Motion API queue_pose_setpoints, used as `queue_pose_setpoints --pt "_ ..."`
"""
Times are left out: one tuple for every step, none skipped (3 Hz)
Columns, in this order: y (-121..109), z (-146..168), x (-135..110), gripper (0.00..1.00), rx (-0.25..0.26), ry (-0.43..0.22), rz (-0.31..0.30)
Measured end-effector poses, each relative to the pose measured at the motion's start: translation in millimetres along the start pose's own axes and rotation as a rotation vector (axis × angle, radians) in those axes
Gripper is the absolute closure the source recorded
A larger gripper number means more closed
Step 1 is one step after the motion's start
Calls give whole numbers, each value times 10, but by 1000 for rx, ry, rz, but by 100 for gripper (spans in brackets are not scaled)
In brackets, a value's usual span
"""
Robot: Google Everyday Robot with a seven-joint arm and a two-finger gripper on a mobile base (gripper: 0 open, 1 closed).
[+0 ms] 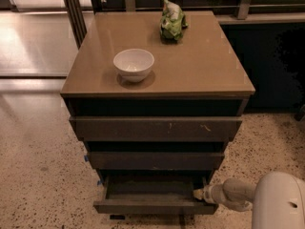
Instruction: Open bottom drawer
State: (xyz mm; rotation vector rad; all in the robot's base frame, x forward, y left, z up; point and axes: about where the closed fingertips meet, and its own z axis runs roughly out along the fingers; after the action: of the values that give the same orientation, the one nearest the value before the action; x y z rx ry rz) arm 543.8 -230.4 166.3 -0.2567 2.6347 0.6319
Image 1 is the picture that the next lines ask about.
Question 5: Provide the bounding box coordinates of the dark metal post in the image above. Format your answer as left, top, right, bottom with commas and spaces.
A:
64, 0, 87, 48

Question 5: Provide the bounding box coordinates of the grey drawer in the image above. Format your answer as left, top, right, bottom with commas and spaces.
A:
70, 116, 241, 142
87, 152, 224, 171
93, 176, 218, 215

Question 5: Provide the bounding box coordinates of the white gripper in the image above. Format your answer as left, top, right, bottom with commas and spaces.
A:
193, 184, 224, 204

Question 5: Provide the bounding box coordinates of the green crumpled chip bag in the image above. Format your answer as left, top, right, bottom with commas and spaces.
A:
160, 0, 188, 41

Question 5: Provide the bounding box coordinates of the white ceramic bowl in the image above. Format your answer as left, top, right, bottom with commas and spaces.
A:
113, 49, 154, 82

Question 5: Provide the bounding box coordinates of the brown drawer cabinet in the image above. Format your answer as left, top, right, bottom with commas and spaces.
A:
60, 10, 256, 196

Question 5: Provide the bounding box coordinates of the black tape floor marker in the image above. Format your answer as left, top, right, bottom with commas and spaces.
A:
110, 215, 126, 220

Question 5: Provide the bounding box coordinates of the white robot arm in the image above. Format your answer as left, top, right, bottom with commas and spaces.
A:
193, 172, 305, 229

